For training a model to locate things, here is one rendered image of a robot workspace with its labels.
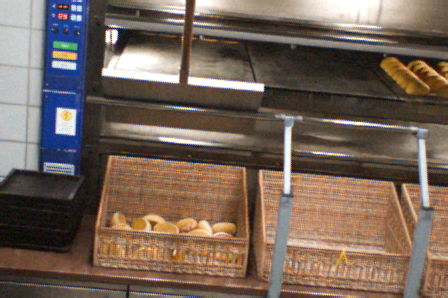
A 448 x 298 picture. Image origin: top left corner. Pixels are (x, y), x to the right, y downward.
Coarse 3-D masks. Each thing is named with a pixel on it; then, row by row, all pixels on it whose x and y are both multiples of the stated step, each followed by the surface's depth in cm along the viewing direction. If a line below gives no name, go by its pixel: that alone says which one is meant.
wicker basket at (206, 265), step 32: (128, 160) 343; (160, 160) 344; (128, 192) 344; (160, 192) 345; (192, 192) 346; (224, 192) 346; (96, 224) 304; (128, 224) 344; (96, 256) 306; (128, 256) 316; (160, 256) 319; (192, 256) 322
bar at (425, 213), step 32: (96, 96) 301; (288, 128) 304; (352, 128) 306; (384, 128) 306; (416, 128) 307; (288, 160) 298; (288, 192) 291; (288, 224) 292; (416, 224) 296; (416, 256) 296; (416, 288) 300
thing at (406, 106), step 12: (264, 96) 340; (276, 96) 340; (288, 96) 340; (300, 96) 340; (312, 96) 340; (324, 96) 341; (336, 96) 341; (348, 96) 342; (360, 96) 345; (360, 108) 343; (372, 108) 342; (384, 108) 343; (396, 108) 343; (408, 108) 343; (420, 108) 343; (432, 108) 343; (444, 108) 343
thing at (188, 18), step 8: (192, 0) 245; (192, 8) 249; (184, 16) 254; (192, 16) 253; (184, 24) 258; (192, 24) 257; (184, 32) 262; (184, 40) 265; (184, 48) 270; (184, 56) 274; (184, 64) 279
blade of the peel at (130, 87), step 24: (120, 72) 290; (144, 72) 290; (120, 96) 302; (144, 96) 300; (168, 96) 299; (192, 96) 298; (216, 96) 297; (240, 96) 296; (120, 120) 319; (144, 120) 318; (168, 120) 317; (192, 120) 315; (216, 120) 314; (240, 120) 313
